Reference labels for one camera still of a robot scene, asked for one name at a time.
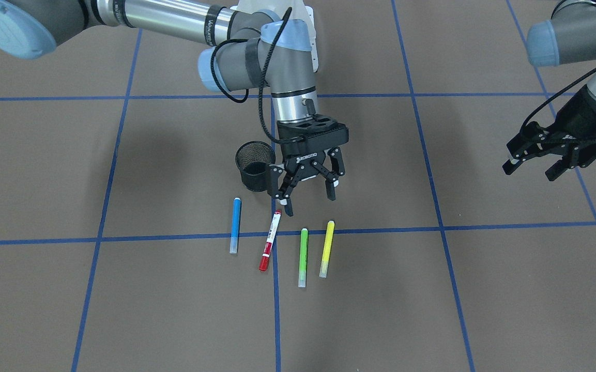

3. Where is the blue highlighter pen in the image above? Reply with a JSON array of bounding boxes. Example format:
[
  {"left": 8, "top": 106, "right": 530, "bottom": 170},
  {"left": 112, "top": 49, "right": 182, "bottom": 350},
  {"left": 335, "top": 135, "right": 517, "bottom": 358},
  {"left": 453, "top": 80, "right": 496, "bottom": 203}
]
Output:
[{"left": 229, "top": 197, "right": 242, "bottom": 255}]

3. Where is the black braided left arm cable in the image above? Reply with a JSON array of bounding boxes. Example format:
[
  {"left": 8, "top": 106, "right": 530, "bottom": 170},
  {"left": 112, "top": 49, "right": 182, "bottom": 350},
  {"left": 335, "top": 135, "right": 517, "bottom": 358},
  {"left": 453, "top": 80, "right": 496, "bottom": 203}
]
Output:
[{"left": 519, "top": 59, "right": 596, "bottom": 135}]

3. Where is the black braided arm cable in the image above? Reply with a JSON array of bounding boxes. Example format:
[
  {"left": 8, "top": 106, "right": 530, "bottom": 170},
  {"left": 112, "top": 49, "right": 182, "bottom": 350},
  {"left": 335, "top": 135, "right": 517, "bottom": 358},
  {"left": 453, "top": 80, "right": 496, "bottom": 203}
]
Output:
[
  {"left": 210, "top": 6, "right": 293, "bottom": 145},
  {"left": 519, "top": 59, "right": 596, "bottom": 135}
]

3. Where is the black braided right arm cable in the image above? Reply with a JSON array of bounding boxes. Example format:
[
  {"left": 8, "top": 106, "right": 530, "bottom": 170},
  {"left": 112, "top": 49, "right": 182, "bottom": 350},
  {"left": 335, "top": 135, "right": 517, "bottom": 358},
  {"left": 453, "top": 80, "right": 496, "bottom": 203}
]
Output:
[{"left": 210, "top": 6, "right": 293, "bottom": 145}]

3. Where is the yellow highlighter pen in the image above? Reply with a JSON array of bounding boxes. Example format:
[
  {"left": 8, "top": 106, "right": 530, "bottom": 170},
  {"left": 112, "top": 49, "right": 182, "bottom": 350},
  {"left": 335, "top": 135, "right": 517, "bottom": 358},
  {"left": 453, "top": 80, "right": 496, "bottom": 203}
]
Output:
[{"left": 319, "top": 221, "right": 335, "bottom": 278}]

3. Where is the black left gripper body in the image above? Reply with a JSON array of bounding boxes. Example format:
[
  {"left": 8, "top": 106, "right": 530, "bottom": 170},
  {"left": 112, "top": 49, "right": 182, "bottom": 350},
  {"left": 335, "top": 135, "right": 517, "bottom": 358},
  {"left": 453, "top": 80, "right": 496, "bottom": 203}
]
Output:
[{"left": 507, "top": 86, "right": 596, "bottom": 168}]

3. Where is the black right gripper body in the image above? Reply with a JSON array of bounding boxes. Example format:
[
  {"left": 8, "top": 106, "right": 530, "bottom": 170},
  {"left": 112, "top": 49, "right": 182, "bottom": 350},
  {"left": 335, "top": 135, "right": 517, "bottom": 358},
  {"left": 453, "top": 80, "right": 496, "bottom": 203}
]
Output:
[{"left": 268, "top": 116, "right": 349, "bottom": 199}]

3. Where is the green marker pen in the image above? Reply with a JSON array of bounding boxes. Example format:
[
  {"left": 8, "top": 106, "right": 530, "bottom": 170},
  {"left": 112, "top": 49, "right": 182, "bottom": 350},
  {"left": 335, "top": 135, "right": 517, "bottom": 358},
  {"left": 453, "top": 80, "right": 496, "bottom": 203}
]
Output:
[{"left": 298, "top": 228, "right": 308, "bottom": 289}]

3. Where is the red white marker pen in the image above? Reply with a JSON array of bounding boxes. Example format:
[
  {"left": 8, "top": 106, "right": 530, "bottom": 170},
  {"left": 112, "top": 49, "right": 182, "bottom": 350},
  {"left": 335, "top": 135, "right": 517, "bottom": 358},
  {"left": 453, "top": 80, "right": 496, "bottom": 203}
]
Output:
[{"left": 258, "top": 210, "right": 283, "bottom": 272}]

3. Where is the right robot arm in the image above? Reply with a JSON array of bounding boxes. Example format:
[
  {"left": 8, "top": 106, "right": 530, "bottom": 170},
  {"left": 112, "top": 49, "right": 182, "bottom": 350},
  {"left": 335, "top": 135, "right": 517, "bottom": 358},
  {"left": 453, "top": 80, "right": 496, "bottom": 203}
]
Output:
[{"left": 0, "top": 1, "right": 349, "bottom": 216}]

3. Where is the black mesh pen holder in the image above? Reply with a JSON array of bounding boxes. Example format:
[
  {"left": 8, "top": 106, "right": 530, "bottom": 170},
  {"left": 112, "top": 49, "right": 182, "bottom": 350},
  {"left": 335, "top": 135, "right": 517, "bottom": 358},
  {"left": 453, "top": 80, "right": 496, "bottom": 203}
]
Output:
[{"left": 235, "top": 141, "right": 276, "bottom": 192}]

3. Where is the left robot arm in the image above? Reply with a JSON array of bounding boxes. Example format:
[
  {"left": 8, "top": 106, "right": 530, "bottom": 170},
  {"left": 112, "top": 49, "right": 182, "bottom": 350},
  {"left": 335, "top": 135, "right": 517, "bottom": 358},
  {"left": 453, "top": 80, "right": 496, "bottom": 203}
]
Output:
[{"left": 503, "top": 1, "right": 596, "bottom": 181}]

